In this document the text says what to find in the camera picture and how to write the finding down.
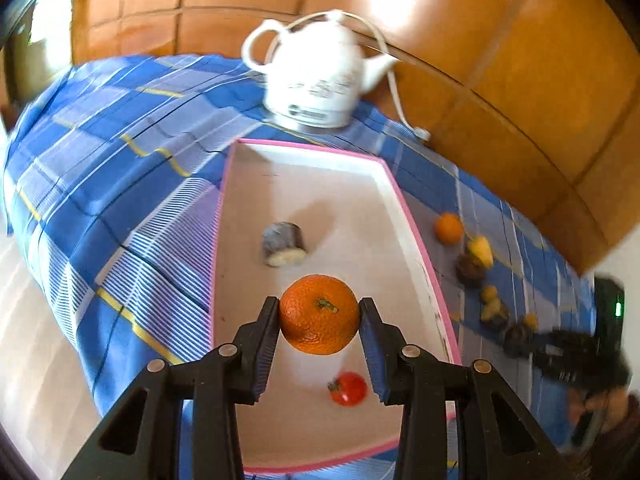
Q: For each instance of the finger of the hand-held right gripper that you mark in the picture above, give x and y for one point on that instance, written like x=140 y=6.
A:
x=570 y=340
x=560 y=362

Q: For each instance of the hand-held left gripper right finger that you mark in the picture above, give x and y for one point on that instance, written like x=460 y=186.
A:
x=370 y=350

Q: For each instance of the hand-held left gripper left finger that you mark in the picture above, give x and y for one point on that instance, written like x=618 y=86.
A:
x=267 y=345

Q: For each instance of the small yellow round fruit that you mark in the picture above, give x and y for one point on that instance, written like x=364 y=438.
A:
x=530 y=321
x=489 y=292

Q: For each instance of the dark passion fruit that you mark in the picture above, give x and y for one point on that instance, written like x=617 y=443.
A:
x=469 y=270
x=516 y=341

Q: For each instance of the short-stemmed orange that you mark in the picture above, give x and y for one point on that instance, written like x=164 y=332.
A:
x=320 y=315

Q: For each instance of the long-stemmed orange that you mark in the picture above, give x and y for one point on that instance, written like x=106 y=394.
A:
x=448 y=228

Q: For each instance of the pink-edged white tray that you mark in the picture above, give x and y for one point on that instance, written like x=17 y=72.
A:
x=310 y=190

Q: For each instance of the person's right forearm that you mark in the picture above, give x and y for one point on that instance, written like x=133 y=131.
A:
x=620 y=440

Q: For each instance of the person's right hand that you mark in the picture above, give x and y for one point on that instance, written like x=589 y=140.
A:
x=582 y=406

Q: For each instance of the red tomato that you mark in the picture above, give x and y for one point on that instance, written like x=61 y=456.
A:
x=350 y=388

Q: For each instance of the grey cut eggplant piece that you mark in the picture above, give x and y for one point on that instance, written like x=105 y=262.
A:
x=282 y=242

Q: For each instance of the yellow pepper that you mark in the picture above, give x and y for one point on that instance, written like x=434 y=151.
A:
x=481 y=250

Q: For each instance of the white plug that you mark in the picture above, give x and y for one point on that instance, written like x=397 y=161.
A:
x=424 y=134

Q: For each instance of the kettle base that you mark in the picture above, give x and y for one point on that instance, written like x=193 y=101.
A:
x=320 y=122

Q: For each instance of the blue plaid tablecloth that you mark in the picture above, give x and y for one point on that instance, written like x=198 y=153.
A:
x=125 y=160

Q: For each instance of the white ceramic electric kettle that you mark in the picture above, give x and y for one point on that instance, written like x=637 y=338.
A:
x=312 y=70

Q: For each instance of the wooden wardrobe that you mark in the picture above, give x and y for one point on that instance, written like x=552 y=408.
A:
x=500 y=35

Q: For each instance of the wooden glass door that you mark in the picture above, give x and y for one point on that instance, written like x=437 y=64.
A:
x=30 y=45

